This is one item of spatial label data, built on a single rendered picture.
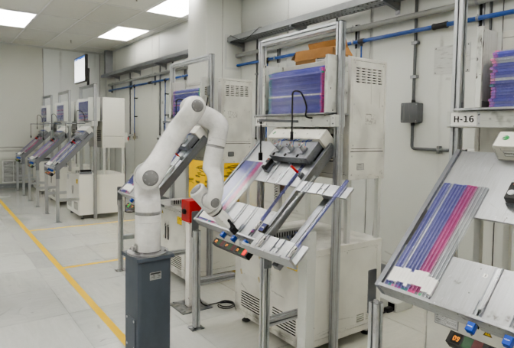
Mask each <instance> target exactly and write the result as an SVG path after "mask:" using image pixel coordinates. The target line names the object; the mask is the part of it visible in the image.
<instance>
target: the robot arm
mask: <svg viewBox="0 0 514 348"><path fill-rule="evenodd" d="M196 124H199V125H202V126H203V127H204V128H207V129H208V130H209V135H208V139H207V146H206V151H205V155H204V159H203V172H204V173H205V174H206V176H207V180H208V189H207V188H206V187H205V186H204V184H198V185H196V186H195V187H194V188H193V189H192V190H191V192H190V196H191V197H192V198H193V199H194V200H195V201H196V202H197V203H198V205H199V206H200V207H201V208H202V209H203V210H204V211H205V212H206V213H207V214H208V215H209V216H211V217H213V218H214V220H215V221H216V222H217V223H218V225H219V226H221V227H224V228H227V229H229V231H230V232H231V233H232V234H233V235H235V234H237V232H238V229H237V228H236V227H235V225H234V224H233V223H234V221H233V219H232V218H231V217H230V216H229V215H228V214H227V213H226V212H225V211H224V210H223V207H222V204H221V200H222V197H223V188H224V182H223V176H222V174H221V171H220V167H221V163H222V159H223V152H224V148H225V144H226V138H227V134H228V129H229V124H228V122H227V120H226V118H225V117H224V116H223V115H222V114H221V113H220V112H218V111H216V110H215V109H212V108H210V107H209V106H206V104H205V102H204V101H203V99H202V98H200V97H199V96H190V97H187V98H186V99H184V100H183V101H182V102H181V104H180V111H179V112H178V113H177V114H176V116H175V117H174V118H173V119H172V121H171V122H170V124H169V125H168V126H167V128H166V129H165V130H164V132H163V134H162V135H161V137H160V138H159V140H158V142H157V144H156V146H155V147H154V149H153V150H152V152H151V153H150V155H149V156H148V158H147V160H146V161H145V162H144V163H141V164H139V165H138V166H137V167H136V169H135V171H134V178H133V181H134V195H135V244H134V245H132V247H131V248H129V250H128V251H127V254H128V255H129V256H131V257H136V258H154V257H158V256H162V255H165V254H167V253H168V248H166V247H164V246H161V197H160V190H159V185H160V184H161V182H162V181H163V180H164V176H165V175H166V173H167V171H168V168H169V166H170V164H171V161H172V159H173V157H174V155H175V153H176V152H177V150H178V149H179V147H180V146H181V144H182V142H183V140H184V139H185V138H186V137H187V135H188V134H189V132H190V131H191V130H192V128H193V127H194V126H195V125H196Z"/></svg>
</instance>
